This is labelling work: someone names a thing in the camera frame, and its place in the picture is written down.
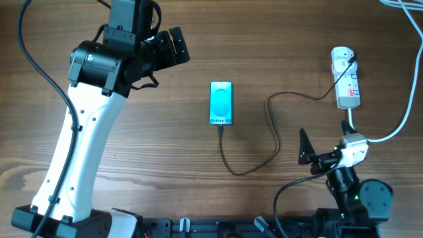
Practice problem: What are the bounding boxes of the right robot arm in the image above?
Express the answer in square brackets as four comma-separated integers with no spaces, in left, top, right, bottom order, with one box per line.
[298,121,393,237]

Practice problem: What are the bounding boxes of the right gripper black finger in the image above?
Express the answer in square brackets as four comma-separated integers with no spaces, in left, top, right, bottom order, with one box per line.
[298,128,316,165]
[341,120,356,136]

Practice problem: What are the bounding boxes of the white power strip cord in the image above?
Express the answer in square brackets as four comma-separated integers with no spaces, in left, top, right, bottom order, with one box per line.
[347,0,423,143]

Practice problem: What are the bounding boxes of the white charger adapter plug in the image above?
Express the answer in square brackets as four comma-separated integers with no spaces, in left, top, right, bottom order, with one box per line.
[331,58,358,76]

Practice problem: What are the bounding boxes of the white cables at corner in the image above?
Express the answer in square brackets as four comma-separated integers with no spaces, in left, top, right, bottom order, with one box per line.
[379,0,423,12]

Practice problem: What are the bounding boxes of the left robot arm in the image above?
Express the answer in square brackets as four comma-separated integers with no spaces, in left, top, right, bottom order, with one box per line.
[11,0,190,237]

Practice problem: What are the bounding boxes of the turquoise screen smartphone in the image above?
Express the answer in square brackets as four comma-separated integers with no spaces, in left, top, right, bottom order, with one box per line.
[209,81,233,125]

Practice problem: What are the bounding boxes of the black USB charging cable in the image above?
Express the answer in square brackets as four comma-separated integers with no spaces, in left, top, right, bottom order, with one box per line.
[217,52,358,177]

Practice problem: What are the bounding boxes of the white power strip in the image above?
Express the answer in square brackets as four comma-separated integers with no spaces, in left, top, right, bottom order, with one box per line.
[331,46,360,110]

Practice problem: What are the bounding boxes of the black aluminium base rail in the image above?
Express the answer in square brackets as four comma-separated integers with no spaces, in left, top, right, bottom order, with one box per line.
[132,217,381,238]

